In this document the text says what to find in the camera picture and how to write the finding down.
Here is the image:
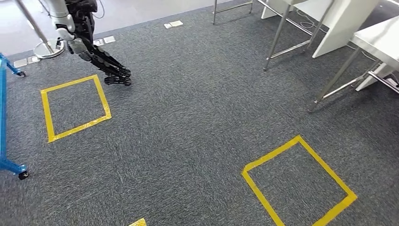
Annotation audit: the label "blue metal shelf rack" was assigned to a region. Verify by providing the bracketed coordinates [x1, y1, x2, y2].
[0, 53, 29, 181]

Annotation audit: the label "silver round-based pole stand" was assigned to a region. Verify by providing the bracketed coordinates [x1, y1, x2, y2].
[14, 0, 65, 59]

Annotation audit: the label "white cabinet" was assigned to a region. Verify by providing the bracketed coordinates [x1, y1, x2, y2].
[261, 0, 379, 59]

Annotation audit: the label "white floor cable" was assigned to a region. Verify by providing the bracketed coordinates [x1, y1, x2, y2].
[294, 8, 316, 32]

